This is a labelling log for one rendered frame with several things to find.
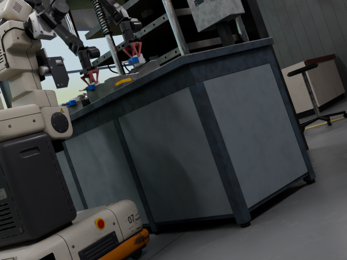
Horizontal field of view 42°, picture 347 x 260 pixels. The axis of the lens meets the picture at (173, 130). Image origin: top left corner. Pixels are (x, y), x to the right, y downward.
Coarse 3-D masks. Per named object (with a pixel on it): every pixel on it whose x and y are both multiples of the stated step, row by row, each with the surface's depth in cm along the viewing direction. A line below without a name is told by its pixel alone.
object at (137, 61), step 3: (141, 54) 248; (132, 57) 244; (135, 57) 245; (138, 57) 246; (141, 57) 247; (129, 60) 244; (132, 60) 243; (135, 60) 244; (138, 60) 246; (141, 60) 247; (129, 63) 246; (132, 63) 246; (135, 63) 248; (138, 63) 246; (141, 63) 247; (135, 66) 249
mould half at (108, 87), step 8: (144, 64) 270; (152, 64) 268; (136, 72) 266; (144, 72) 262; (104, 80) 250; (112, 80) 247; (96, 88) 258; (104, 88) 252; (112, 88) 247; (88, 96) 265; (96, 96) 260
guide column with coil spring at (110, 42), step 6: (96, 0) 363; (96, 6) 363; (102, 12) 363; (102, 18) 363; (102, 24) 363; (108, 30) 363; (108, 36) 363; (108, 42) 363; (114, 42) 365; (114, 48) 363; (114, 54) 363; (114, 60) 364; (120, 60) 364; (120, 66) 363; (120, 72) 363
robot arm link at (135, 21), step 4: (124, 12) 247; (124, 16) 245; (128, 16) 247; (120, 20) 247; (124, 20) 248; (128, 20) 251; (132, 20) 251; (136, 20) 253; (116, 24) 250; (136, 24) 250; (140, 24) 253; (136, 28) 251; (140, 28) 253
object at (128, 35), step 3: (129, 30) 245; (132, 30) 248; (123, 33) 247; (126, 33) 245; (129, 33) 245; (132, 33) 246; (123, 36) 247; (126, 36) 245; (129, 36) 245; (132, 36) 246; (126, 39) 246; (129, 39) 243; (132, 39) 242; (135, 39) 246; (138, 39) 245; (126, 42) 246; (123, 45) 249
